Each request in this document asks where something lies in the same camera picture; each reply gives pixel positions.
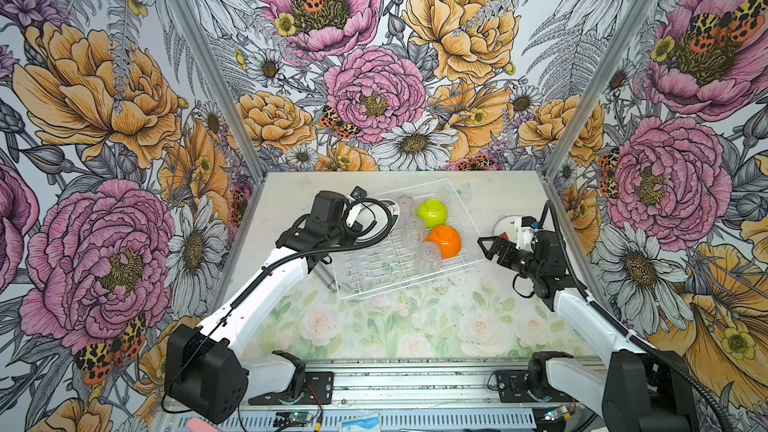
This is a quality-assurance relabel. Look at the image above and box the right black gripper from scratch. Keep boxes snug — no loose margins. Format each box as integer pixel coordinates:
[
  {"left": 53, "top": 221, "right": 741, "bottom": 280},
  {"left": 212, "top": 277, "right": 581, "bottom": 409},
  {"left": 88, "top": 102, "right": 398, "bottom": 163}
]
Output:
[{"left": 478, "top": 235, "right": 544, "bottom": 280}]

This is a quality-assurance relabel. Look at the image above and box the white plate with emblem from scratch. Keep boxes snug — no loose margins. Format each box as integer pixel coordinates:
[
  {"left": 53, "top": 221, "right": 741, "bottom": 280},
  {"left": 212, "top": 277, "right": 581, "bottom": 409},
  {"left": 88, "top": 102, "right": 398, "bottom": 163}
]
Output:
[{"left": 350, "top": 199, "right": 399, "bottom": 242}]

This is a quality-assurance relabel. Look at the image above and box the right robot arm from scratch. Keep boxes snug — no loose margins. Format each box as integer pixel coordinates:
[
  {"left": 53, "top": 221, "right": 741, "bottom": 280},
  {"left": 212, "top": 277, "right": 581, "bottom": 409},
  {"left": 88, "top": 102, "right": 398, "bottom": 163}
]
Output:
[{"left": 477, "top": 229, "right": 699, "bottom": 431}]

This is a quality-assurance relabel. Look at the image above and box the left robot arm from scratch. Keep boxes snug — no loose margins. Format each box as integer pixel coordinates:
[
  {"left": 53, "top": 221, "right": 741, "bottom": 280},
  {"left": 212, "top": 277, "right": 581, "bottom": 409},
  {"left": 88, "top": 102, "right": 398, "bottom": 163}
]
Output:
[{"left": 164, "top": 191, "right": 377, "bottom": 424}]

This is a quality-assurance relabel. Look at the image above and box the orange bowl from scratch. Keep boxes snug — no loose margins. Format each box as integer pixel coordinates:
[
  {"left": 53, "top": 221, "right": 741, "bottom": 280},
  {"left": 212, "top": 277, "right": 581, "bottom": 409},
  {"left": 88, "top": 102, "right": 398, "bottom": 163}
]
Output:
[{"left": 427, "top": 224, "right": 462, "bottom": 259}]

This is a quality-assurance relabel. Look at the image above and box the grey metal cylinder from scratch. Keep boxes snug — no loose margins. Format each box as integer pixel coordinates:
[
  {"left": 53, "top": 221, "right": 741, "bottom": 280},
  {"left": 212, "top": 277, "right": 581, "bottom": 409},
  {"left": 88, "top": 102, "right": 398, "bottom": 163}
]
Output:
[{"left": 313, "top": 263, "right": 338, "bottom": 292}]

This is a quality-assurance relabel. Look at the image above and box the clear glass near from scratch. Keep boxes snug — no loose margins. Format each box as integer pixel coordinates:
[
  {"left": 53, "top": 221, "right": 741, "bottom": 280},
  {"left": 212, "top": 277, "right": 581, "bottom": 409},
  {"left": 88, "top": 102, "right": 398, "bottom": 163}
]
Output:
[{"left": 414, "top": 241, "right": 442, "bottom": 275}]

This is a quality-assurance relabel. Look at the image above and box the clear glass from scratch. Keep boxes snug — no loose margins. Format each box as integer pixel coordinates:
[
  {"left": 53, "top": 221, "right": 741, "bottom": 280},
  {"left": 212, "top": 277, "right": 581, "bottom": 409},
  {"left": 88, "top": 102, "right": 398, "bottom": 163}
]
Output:
[
  {"left": 401, "top": 217, "right": 427, "bottom": 248},
  {"left": 414, "top": 241, "right": 442, "bottom": 275},
  {"left": 395, "top": 194, "right": 415, "bottom": 223}
]

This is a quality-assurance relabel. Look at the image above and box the lime green bowl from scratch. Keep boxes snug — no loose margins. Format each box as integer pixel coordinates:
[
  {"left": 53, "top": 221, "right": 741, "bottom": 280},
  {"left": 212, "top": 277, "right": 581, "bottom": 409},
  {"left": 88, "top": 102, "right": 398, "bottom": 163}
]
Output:
[{"left": 416, "top": 198, "right": 448, "bottom": 229}]

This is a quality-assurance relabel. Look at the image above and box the clear glass middle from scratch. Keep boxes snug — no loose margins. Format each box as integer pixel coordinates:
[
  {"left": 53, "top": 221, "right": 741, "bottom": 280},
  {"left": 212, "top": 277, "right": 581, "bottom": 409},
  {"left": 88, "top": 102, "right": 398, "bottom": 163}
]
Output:
[{"left": 401, "top": 217, "right": 427, "bottom": 248}]

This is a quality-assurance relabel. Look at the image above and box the clear glass far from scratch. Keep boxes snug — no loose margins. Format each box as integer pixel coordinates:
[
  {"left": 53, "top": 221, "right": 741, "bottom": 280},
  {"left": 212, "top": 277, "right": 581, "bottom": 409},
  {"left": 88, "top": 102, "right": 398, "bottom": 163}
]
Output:
[{"left": 395, "top": 194, "right": 415, "bottom": 223}]

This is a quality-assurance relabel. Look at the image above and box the small circuit board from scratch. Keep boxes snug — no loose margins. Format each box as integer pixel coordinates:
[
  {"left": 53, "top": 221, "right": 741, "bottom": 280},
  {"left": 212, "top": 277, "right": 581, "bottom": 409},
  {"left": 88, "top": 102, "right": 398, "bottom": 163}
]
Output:
[{"left": 272, "top": 411, "right": 316, "bottom": 428}]

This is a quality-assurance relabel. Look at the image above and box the pink object front edge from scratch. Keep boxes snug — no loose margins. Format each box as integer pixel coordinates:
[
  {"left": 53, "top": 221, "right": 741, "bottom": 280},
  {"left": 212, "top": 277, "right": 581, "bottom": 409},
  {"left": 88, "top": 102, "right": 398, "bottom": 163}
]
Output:
[{"left": 186, "top": 417, "right": 220, "bottom": 432}]

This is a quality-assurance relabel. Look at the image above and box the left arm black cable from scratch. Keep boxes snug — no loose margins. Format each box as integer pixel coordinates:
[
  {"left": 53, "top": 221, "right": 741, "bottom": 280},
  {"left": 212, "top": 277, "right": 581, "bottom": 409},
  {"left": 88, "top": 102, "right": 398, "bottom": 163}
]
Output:
[{"left": 160, "top": 196, "right": 396, "bottom": 415}]

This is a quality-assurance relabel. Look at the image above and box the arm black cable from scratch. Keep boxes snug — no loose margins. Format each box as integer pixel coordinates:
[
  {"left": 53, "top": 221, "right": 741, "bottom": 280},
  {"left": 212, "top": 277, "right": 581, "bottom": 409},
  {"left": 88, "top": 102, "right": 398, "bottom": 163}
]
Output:
[
  {"left": 160, "top": 196, "right": 396, "bottom": 415},
  {"left": 539, "top": 200, "right": 736, "bottom": 432}
]

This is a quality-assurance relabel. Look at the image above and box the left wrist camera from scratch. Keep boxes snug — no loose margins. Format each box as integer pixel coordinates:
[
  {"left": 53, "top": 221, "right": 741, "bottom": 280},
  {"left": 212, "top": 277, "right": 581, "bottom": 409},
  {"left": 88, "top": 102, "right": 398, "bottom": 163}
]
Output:
[{"left": 345, "top": 186, "right": 368, "bottom": 228}]

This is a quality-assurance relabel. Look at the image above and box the white wire dish rack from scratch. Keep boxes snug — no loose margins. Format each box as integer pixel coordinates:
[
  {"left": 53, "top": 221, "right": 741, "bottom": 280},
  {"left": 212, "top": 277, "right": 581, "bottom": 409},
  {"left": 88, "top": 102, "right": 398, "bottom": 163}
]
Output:
[{"left": 332, "top": 179, "right": 483, "bottom": 300}]

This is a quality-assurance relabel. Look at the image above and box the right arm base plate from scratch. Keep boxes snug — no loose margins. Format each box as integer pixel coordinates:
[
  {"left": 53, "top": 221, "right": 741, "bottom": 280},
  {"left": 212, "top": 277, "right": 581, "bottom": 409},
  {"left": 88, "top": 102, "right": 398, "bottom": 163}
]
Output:
[{"left": 490, "top": 369, "right": 574, "bottom": 404}]

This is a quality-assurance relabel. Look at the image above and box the aluminium frame rail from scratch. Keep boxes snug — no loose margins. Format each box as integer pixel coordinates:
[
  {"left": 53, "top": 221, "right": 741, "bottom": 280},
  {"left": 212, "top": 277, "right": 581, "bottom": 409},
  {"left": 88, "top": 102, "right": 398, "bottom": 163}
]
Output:
[{"left": 157, "top": 357, "right": 673, "bottom": 432}]

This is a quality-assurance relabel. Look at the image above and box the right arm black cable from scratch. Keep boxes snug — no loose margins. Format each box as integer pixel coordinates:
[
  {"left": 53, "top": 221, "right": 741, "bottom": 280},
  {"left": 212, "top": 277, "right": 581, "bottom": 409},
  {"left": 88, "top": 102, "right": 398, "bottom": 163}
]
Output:
[{"left": 539, "top": 200, "right": 736, "bottom": 432}]

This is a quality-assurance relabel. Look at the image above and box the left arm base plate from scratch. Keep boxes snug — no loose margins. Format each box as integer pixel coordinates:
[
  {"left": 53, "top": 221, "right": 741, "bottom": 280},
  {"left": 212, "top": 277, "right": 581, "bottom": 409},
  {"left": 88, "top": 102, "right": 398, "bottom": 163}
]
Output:
[{"left": 247, "top": 371, "right": 335, "bottom": 406}]

